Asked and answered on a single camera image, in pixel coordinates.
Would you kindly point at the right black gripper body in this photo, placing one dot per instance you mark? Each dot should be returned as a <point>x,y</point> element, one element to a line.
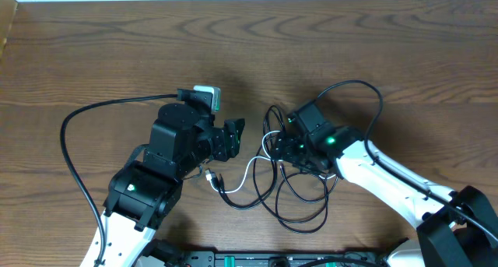
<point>294,151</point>

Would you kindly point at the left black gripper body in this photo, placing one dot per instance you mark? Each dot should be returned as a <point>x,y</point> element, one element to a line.
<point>216,138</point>

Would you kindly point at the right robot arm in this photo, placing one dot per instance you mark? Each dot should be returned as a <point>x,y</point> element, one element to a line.
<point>454,228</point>

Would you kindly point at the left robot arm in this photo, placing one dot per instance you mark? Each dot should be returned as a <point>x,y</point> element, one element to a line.
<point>149,185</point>

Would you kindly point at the cardboard side panel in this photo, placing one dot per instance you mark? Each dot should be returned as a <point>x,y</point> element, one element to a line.
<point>7,13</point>

